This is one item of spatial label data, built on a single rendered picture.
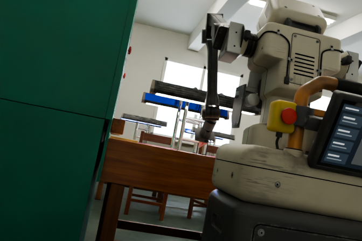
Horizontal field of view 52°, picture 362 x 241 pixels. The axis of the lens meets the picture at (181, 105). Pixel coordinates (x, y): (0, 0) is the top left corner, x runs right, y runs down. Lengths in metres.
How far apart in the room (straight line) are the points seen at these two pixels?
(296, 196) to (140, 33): 6.55
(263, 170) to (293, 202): 0.10
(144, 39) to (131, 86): 0.95
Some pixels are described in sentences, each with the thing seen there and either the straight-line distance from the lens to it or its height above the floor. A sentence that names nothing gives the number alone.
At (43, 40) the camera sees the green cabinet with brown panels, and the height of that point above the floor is 1.11.
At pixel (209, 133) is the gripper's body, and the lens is 1.82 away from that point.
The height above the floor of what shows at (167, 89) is 1.07.
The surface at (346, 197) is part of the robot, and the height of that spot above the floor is 0.74.
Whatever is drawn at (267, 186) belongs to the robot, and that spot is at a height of 0.73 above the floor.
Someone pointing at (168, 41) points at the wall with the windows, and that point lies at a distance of 7.26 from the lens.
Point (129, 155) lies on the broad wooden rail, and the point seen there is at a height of 0.71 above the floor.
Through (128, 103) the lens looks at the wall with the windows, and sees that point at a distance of 6.98.
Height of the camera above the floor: 0.77
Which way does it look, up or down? 7 degrees up
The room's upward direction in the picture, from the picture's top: 11 degrees clockwise
